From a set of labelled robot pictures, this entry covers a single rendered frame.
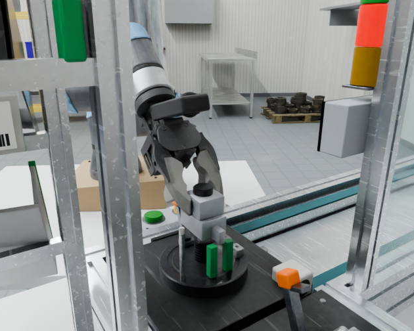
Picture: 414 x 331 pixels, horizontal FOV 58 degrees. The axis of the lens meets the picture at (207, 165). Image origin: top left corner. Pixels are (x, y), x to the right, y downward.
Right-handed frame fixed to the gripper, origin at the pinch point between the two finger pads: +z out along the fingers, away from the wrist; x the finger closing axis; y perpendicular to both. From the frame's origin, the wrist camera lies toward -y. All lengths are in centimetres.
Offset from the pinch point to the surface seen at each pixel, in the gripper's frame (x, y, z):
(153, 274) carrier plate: 7.3, 11.2, 5.9
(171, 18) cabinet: -347, 428, -510
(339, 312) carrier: -10.1, -3.7, 21.3
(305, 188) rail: -40.8, 21.4, -2.4
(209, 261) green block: 2.0, 2.2, 8.2
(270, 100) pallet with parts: -406, 359, -246
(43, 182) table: 10, 75, -43
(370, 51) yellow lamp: -17.0, -23.8, -5.9
